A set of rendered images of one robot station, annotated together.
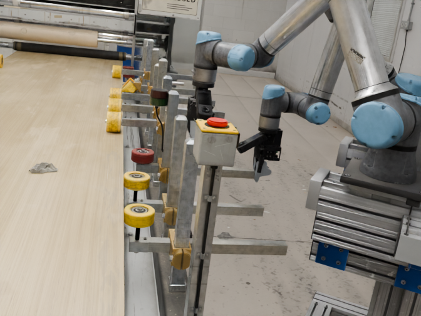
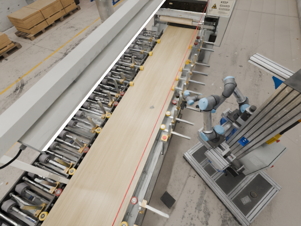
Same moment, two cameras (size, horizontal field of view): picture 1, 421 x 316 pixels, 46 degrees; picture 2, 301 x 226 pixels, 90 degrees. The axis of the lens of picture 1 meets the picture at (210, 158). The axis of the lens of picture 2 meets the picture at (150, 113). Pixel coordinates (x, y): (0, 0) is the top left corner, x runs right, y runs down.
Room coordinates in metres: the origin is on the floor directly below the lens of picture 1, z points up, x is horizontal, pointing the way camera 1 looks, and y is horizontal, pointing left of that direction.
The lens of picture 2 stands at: (0.25, -0.33, 2.83)
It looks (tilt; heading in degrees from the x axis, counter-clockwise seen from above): 56 degrees down; 37
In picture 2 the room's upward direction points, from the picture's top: 4 degrees counter-clockwise
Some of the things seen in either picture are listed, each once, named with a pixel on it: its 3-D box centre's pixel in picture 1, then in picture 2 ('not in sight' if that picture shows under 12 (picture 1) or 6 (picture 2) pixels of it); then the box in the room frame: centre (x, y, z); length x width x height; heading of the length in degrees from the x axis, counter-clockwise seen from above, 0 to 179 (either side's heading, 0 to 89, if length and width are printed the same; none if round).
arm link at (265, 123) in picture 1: (269, 121); not in sight; (1.78, -0.19, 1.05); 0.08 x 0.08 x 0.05
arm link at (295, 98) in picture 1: (299, 104); not in sight; (1.79, -0.30, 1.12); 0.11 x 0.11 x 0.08; 19
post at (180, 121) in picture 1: (173, 192); (174, 118); (1.42, 0.10, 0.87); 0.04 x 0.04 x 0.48; 12
